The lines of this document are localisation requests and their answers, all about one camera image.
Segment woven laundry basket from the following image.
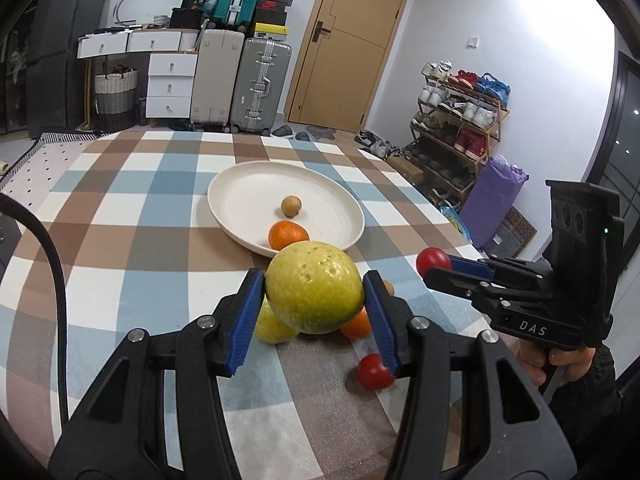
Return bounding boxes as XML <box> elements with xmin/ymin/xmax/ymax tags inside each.
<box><xmin>94</xmin><ymin>65</ymin><xmax>138</xmax><ymax>133</ymax></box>

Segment checkered tablecloth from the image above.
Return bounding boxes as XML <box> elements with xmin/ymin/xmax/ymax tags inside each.
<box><xmin>15</xmin><ymin>130</ymin><xmax>486</xmax><ymax>479</ymax></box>

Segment white desk drawers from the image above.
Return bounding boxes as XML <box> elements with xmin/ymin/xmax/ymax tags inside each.
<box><xmin>77</xmin><ymin>28</ymin><xmax>198</xmax><ymax>58</ymax></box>

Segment black refrigerator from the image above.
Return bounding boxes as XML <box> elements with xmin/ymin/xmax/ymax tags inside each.
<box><xmin>26</xmin><ymin>0</ymin><xmax>106</xmax><ymax>139</ymax></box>

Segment beige suitcase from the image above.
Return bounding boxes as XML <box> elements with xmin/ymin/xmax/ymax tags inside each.
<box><xmin>190</xmin><ymin>29</ymin><xmax>245</xmax><ymax>126</ymax></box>

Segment white drawer cabinet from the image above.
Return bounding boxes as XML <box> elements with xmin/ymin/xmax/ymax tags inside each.
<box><xmin>145</xmin><ymin>53</ymin><xmax>198</xmax><ymax>119</ymax></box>

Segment brown longan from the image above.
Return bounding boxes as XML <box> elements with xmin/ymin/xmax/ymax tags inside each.
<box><xmin>280</xmin><ymin>195</ymin><xmax>303</xmax><ymax>218</ymax></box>
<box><xmin>383</xmin><ymin>280</ymin><xmax>395</xmax><ymax>296</ymax></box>

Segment orange mandarin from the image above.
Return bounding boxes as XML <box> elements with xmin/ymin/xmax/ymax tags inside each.
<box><xmin>340</xmin><ymin>308</ymin><xmax>372</xmax><ymax>340</ymax></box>
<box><xmin>268</xmin><ymin>220</ymin><xmax>310</xmax><ymax>252</ymax></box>

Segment cream round plate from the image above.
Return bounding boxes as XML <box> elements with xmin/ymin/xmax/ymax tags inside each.
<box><xmin>207</xmin><ymin>162</ymin><xmax>364</xmax><ymax>258</ymax></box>

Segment silver suitcase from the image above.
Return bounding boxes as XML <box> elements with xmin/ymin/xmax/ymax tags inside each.
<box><xmin>230</xmin><ymin>38</ymin><xmax>292</xmax><ymax>134</ymax></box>

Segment right hand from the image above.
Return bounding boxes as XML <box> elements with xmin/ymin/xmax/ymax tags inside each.
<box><xmin>516</xmin><ymin>340</ymin><xmax>596</xmax><ymax>387</ymax></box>

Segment wooden shoe rack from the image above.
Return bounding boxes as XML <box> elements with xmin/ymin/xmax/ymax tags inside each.
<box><xmin>404</xmin><ymin>61</ymin><xmax>511</xmax><ymax>210</ymax></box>

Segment wooden door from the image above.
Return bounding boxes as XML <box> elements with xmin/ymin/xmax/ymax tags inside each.
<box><xmin>285</xmin><ymin>0</ymin><xmax>407</xmax><ymax>132</ymax></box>

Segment black cable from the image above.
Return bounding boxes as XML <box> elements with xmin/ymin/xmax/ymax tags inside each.
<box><xmin>0</xmin><ymin>192</ymin><xmax>71</xmax><ymax>430</ymax></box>

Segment large yellow-green guava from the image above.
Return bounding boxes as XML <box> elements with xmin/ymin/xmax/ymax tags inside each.
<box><xmin>265</xmin><ymin>240</ymin><xmax>364</xmax><ymax>335</ymax></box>

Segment orange mandarin in plate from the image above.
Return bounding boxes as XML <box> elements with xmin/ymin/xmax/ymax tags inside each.
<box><xmin>268</xmin><ymin>220</ymin><xmax>310</xmax><ymax>252</ymax></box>

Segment red cherry tomato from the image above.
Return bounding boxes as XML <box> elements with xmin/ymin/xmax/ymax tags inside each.
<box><xmin>356</xmin><ymin>353</ymin><xmax>396</xmax><ymax>391</ymax></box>
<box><xmin>416</xmin><ymin>247</ymin><xmax>451</xmax><ymax>278</ymax></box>

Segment purple bag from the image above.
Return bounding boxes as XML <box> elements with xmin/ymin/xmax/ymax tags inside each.
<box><xmin>459</xmin><ymin>155</ymin><xmax>529</xmax><ymax>249</ymax></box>

